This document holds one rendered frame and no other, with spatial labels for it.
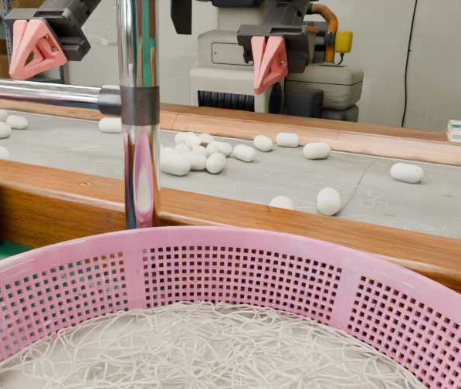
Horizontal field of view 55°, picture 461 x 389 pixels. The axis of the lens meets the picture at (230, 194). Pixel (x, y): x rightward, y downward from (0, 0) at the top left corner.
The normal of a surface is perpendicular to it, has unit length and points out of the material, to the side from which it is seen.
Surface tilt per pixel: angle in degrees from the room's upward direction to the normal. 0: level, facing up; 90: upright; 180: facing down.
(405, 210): 0
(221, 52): 98
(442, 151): 45
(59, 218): 90
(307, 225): 0
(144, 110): 90
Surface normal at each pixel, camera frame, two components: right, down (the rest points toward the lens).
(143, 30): 0.39, 0.32
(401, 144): -0.24, -0.46
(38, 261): 0.68, 0.00
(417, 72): -0.42, 0.29
